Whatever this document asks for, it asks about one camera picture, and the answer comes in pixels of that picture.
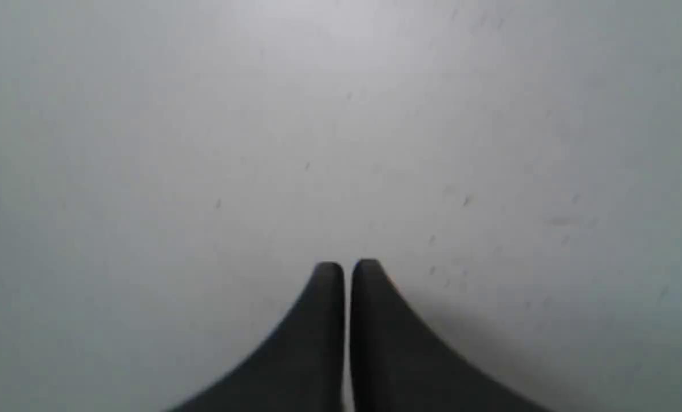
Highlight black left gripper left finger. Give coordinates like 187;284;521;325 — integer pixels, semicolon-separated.
175;262;344;411

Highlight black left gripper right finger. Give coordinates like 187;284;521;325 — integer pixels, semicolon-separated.
350;259;544;411

